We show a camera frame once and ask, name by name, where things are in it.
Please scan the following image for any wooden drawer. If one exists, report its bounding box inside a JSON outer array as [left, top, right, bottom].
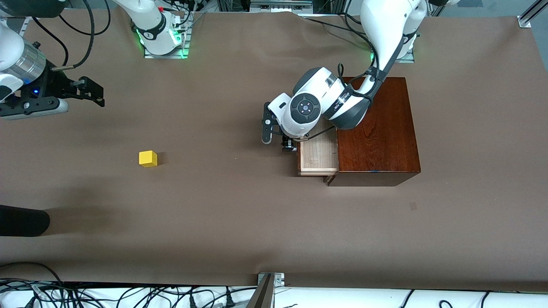
[[298, 115, 339, 177]]

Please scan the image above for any dark wooden drawer cabinet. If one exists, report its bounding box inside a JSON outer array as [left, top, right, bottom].
[[328, 77, 421, 187]]

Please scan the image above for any brown paper table cover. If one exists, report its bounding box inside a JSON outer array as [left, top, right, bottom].
[[0, 8, 548, 292]]

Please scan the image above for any black cylinder object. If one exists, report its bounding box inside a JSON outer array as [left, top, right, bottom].
[[0, 204, 51, 237]]

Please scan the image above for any aluminium profile bar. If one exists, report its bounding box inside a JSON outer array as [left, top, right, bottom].
[[245, 274, 275, 308]]

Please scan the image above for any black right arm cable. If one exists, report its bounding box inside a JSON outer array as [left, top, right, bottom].
[[26, 0, 112, 70]]

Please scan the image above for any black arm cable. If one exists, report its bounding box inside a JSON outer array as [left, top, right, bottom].
[[300, 63, 381, 142], [26, 0, 112, 70]]

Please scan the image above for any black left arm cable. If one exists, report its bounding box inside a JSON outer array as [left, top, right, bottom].
[[300, 63, 381, 142]]

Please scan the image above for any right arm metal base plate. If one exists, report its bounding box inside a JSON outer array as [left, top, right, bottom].
[[144, 12, 191, 59]]

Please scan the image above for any black base power cable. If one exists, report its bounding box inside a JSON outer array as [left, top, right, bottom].
[[300, 12, 373, 47]]

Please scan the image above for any small metal corner bracket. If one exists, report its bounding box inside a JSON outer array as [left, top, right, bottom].
[[257, 272, 285, 288]]

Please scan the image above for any aluminium frame equipment rack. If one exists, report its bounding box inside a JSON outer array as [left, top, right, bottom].
[[216, 0, 343, 13]]

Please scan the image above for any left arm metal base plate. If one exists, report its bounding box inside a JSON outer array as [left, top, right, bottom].
[[370, 47, 415, 64]]

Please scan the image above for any black looping floor cable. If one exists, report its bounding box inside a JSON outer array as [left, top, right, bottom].
[[0, 261, 66, 308]]

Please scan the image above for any aluminium frame corner bracket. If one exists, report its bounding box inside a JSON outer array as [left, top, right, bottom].
[[517, 0, 548, 28]]

